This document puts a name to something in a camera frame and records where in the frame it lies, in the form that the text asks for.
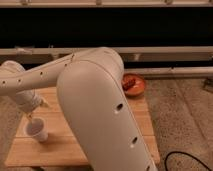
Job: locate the dark food in bowl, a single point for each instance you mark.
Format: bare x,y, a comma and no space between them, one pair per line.
130,83

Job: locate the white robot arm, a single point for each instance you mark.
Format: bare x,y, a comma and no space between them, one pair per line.
89,91

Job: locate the wooden table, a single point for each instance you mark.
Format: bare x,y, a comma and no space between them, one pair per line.
61,147

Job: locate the orange bowl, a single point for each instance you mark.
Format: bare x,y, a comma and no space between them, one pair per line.
139,86

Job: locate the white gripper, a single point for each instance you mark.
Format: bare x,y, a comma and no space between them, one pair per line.
28,101

